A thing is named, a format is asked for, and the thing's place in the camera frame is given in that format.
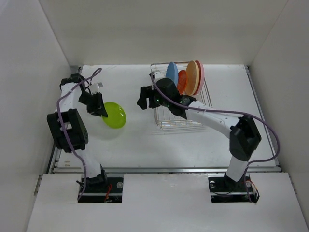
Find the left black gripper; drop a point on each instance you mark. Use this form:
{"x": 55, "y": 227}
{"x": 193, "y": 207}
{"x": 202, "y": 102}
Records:
{"x": 93, "y": 110}

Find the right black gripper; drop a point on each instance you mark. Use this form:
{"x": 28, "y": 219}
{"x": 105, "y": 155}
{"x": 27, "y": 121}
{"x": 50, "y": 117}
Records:
{"x": 146, "y": 92}

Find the green plate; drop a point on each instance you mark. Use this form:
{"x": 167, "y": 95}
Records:
{"x": 116, "y": 118}

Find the blue plate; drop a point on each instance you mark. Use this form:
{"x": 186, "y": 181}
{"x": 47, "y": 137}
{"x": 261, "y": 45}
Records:
{"x": 172, "y": 72}

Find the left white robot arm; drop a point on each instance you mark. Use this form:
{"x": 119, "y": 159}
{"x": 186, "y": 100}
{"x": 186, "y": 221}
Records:
{"x": 69, "y": 131}

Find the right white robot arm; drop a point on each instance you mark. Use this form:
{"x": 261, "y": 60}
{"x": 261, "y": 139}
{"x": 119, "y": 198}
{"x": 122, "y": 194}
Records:
{"x": 242, "y": 132}

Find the orange plate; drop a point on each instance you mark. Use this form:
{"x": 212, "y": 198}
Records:
{"x": 182, "y": 81}

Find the tan beige plate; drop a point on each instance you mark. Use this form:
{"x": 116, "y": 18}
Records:
{"x": 192, "y": 77}

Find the pink plate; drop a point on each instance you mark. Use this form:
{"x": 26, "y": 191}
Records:
{"x": 201, "y": 77}

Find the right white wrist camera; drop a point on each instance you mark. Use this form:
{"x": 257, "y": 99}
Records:
{"x": 158, "y": 75}

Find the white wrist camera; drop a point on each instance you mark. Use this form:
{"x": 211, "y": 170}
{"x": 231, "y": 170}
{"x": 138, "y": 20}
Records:
{"x": 94, "y": 88}
{"x": 158, "y": 75}

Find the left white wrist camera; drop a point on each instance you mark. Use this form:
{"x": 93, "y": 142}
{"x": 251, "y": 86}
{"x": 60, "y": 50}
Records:
{"x": 94, "y": 88}

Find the metal wire dish rack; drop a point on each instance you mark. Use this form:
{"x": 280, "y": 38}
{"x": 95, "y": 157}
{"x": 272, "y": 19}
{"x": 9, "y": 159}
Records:
{"x": 199, "y": 117}

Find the aluminium table rail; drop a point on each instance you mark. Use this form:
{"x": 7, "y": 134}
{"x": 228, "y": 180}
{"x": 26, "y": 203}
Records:
{"x": 141, "y": 146}

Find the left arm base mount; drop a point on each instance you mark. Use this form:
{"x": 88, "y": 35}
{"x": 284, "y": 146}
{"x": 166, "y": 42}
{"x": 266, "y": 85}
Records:
{"x": 110, "y": 193}

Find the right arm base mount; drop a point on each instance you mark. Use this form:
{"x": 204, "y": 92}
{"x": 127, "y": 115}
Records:
{"x": 224, "y": 190}

